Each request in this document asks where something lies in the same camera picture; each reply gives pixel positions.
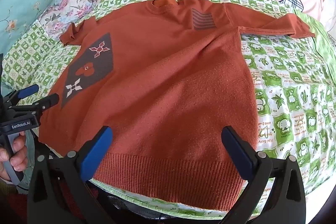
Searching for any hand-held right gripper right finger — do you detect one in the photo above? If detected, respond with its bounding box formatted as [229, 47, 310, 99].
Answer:
[221, 126, 306, 224]

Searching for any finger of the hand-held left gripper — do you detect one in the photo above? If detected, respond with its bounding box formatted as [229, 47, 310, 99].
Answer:
[16, 93, 60, 113]
[5, 84, 40, 107]

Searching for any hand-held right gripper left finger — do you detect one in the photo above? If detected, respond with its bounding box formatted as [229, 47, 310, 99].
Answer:
[28, 126, 116, 224]

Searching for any orange knit sweater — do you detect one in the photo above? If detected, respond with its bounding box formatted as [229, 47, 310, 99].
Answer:
[39, 0, 315, 211]

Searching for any person's left forearm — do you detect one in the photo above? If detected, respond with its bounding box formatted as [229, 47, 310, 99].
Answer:
[0, 178, 29, 214]

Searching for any person's left hand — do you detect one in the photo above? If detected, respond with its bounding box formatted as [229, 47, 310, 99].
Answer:
[0, 132, 28, 183]

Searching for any green checked blanket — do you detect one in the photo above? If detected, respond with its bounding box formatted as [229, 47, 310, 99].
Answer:
[2, 0, 336, 216]

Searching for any teal floral pillow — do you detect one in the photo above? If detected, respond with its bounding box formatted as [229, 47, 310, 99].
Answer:
[0, 0, 86, 56]

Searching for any pastel floral pillow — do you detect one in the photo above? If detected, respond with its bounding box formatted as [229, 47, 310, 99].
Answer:
[38, 0, 99, 30]

